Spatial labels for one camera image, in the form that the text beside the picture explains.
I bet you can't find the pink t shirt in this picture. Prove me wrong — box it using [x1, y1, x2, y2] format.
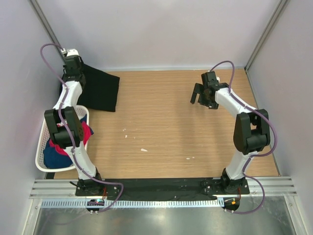
[47, 120, 94, 156]

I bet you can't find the left frame post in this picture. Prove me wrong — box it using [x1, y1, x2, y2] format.
[29, 0, 66, 72]

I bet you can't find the right frame post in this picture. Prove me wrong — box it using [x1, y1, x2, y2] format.
[244, 0, 291, 71]

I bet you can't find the slotted cable duct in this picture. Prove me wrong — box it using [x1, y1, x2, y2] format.
[41, 198, 224, 209]

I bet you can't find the white plastic laundry basket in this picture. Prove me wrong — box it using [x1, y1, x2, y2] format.
[35, 105, 89, 172]

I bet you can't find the frame post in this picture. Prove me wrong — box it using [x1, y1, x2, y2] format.
[29, 0, 66, 72]
[244, 0, 291, 71]

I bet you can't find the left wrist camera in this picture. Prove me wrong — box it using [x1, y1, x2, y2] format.
[66, 49, 79, 57]

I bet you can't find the aluminium rail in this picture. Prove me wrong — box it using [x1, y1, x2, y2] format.
[29, 176, 297, 199]

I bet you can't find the folded black t shirt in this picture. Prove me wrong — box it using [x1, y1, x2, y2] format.
[59, 73, 66, 98]

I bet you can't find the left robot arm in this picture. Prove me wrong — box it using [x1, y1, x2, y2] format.
[44, 49, 104, 196]

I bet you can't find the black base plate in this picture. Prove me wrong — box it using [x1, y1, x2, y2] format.
[70, 177, 250, 201]

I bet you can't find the black t shirt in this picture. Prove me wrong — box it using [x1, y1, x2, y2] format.
[59, 73, 66, 98]
[77, 65, 120, 112]

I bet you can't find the blue t shirt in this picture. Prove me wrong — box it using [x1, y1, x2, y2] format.
[44, 118, 86, 169]

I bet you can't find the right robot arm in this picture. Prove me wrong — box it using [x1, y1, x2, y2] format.
[190, 71, 270, 194]

